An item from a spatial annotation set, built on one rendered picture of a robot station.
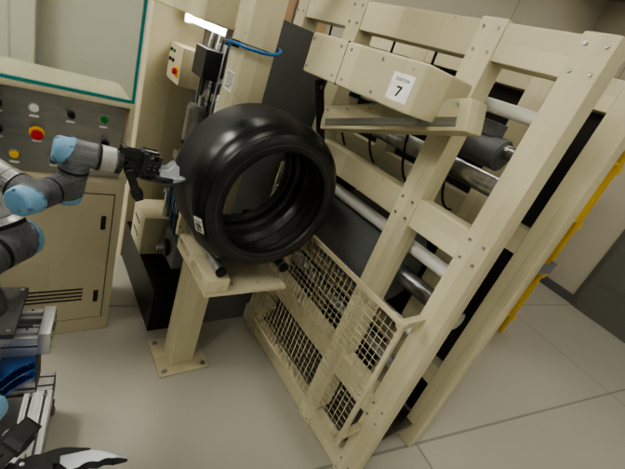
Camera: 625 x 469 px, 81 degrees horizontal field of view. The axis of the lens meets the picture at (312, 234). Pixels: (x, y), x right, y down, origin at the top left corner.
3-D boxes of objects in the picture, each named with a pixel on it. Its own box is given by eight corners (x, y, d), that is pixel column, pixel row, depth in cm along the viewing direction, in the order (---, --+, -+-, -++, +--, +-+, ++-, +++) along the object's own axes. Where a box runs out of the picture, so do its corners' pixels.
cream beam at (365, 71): (300, 70, 150) (312, 30, 144) (346, 86, 166) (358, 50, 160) (405, 115, 110) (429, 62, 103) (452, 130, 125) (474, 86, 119)
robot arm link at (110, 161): (99, 174, 103) (94, 163, 109) (116, 178, 106) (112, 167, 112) (104, 150, 101) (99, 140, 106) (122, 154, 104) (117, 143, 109)
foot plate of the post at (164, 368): (147, 341, 210) (148, 339, 209) (193, 333, 227) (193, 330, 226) (159, 378, 192) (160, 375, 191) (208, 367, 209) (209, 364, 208)
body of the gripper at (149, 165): (166, 159, 111) (123, 149, 103) (158, 184, 114) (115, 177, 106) (159, 150, 116) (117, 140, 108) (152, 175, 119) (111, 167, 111)
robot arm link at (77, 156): (48, 155, 102) (54, 127, 98) (94, 165, 109) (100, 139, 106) (49, 169, 97) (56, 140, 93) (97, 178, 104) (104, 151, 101)
